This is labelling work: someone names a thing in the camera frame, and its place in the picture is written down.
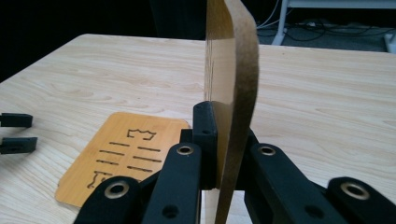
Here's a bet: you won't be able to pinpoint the white cable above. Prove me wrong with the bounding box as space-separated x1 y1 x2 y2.
257 0 282 31

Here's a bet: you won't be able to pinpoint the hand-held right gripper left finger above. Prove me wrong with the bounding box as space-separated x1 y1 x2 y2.
179 100 219 191

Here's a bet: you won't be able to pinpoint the white metal stand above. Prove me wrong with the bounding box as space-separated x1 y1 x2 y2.
271 0 396 54

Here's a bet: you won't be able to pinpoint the orange wooden coaster with cutouts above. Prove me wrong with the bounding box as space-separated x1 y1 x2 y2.
203 0 261 224
54 111 191 209

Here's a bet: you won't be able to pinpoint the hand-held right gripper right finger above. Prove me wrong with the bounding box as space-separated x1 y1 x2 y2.
234 127 260 191

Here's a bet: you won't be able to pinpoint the tangled black cables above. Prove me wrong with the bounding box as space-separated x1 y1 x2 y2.
281 19 391 44

